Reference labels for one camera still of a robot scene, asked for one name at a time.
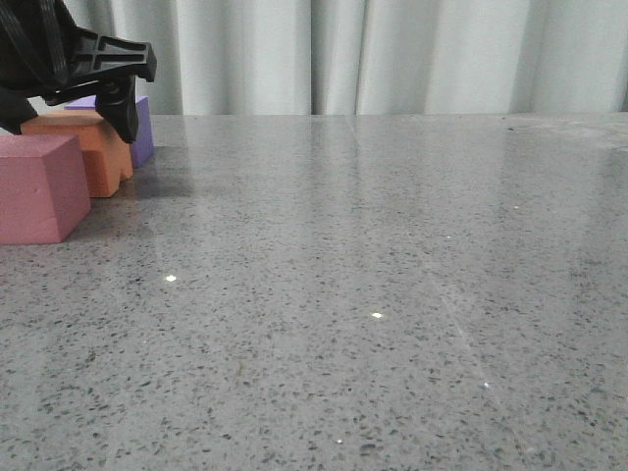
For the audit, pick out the purple foam cube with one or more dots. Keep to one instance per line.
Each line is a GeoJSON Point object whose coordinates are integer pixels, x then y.
{"type": "Point", "coordinates": [142, 149]}

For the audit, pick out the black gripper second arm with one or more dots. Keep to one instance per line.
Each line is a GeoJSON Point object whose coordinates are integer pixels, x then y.
{"type": "Point", "coordinates": [45, 53]}

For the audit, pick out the grey-green pleated curtain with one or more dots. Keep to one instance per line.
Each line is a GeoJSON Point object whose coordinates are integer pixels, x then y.
{"type": "Point", "coordinates": [375, 57]}

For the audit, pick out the pink foam cube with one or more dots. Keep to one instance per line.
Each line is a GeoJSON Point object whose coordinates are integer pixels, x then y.
{"type": "Point", "coordinates": [44, 192]}

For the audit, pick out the orange foam cube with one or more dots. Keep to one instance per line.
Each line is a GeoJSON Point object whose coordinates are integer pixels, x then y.
{"type": "Point", "coordinates": [106, 157]}

